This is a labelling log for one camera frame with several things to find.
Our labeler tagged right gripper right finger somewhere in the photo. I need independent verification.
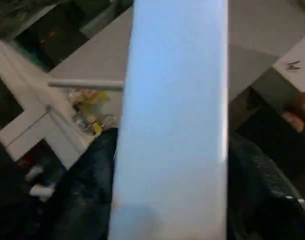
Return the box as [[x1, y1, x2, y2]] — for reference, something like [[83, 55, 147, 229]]
[[226, 135, 305, 240]]

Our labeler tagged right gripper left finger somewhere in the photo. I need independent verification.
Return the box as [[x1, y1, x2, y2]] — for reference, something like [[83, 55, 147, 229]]
[[49, 127, 118, 240]]

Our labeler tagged white plastic table top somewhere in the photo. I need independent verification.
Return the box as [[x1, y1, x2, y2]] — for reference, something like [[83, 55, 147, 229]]
[[107, 0, 230, 240]]

